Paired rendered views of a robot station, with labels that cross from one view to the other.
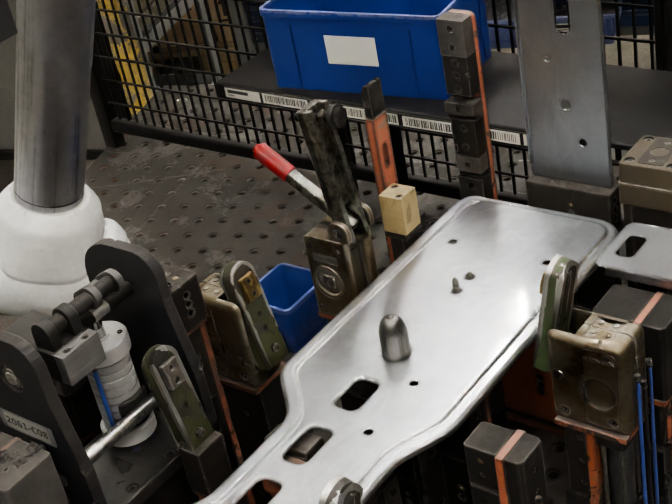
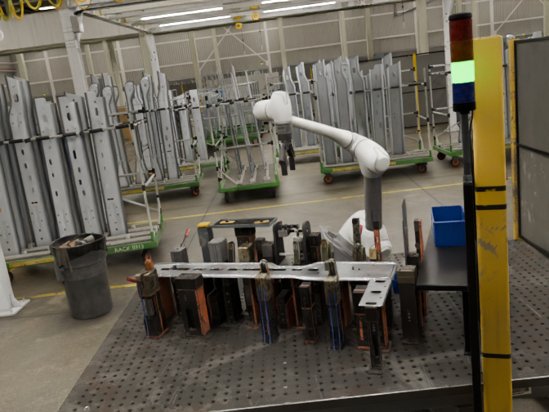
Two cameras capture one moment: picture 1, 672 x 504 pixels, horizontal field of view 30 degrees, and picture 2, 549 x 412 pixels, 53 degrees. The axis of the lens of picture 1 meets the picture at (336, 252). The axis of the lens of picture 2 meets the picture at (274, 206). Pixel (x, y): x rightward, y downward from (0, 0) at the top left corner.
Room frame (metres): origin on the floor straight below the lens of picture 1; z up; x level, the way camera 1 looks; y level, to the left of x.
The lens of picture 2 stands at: (-0.04, -2.39, 1.97)
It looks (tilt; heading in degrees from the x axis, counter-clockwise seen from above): 13 degrees down; 69
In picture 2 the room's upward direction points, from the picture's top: 7 degrees counter-clockwise
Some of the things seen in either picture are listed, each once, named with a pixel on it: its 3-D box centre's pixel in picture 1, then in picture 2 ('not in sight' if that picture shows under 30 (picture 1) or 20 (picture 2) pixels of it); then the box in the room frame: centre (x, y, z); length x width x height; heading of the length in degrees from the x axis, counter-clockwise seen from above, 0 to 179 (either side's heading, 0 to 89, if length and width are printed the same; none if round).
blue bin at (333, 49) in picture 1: (376, 31); (448, 225); (1.78, -0.13, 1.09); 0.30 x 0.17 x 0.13; 55
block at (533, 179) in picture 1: (579, 278); not in sight; (1.39, -0.31, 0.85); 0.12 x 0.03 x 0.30; 48
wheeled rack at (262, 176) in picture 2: not in sight; (245, 141); (3.14, 6.83, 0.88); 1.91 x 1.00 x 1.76; 68
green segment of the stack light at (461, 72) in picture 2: not in sight; (462, 71); (1.19, -0.97, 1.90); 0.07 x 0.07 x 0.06
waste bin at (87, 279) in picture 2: not in sight; (85, 275); (0.03, 2.90, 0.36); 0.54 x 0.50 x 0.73; 67
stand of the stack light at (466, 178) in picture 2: not in sight; (464, 107); (1.19, -0.97, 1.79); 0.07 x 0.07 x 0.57
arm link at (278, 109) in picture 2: not in sight; (279, 106); (1.10, 0.31, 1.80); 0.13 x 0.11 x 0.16; 101
